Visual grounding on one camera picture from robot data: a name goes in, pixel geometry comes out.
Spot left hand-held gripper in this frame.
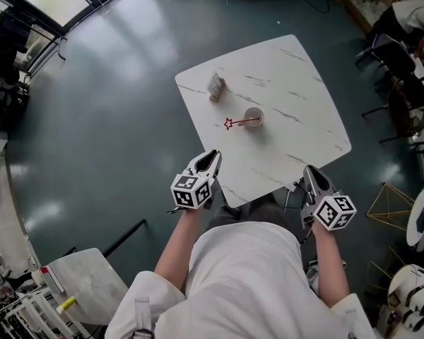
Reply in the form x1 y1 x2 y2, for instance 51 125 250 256
170 149 223 210

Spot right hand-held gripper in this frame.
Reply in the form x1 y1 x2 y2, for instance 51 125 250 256
300 165 358 232

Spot red star stick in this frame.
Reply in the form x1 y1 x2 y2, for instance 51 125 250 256
223 117 261 131

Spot clear cup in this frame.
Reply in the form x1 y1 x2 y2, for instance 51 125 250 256
243 107 265 129

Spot person's right forearm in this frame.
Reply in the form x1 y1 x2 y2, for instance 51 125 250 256
310 220 351 309

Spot person's left forearm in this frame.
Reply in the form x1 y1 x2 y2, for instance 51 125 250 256
154 206 201 291

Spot person's grey trousers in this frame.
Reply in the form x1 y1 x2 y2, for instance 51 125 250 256
207 191 300 236

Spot small card holder box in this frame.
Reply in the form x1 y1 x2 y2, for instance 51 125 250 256
206 71 228 103

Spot small round white table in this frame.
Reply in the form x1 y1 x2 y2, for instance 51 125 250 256
405 189 424 252

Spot round wooden chair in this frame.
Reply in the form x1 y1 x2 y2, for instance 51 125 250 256
361 74 424 144

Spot person's white shirt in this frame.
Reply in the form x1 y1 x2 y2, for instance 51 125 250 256
105 220 375 339

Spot black chair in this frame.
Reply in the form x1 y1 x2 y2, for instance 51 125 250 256
354 32 424 95

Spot white marble side table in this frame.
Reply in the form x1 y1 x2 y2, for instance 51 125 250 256
43 247 129 327

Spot red and white box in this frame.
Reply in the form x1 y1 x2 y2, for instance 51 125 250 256
40 264 66 295

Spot yellow marker pen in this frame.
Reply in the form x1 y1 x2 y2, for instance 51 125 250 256
56 295 78 314

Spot black cable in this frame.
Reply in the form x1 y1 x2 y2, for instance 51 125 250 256
283 177 307 213

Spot gold wire pyramid frame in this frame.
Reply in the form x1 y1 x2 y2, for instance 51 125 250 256
365 182 416 232

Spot black floor rail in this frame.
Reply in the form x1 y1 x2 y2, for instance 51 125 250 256
101 218 148 258

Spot grey shoulder strap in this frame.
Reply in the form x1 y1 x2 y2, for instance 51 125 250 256
131 296 153 339

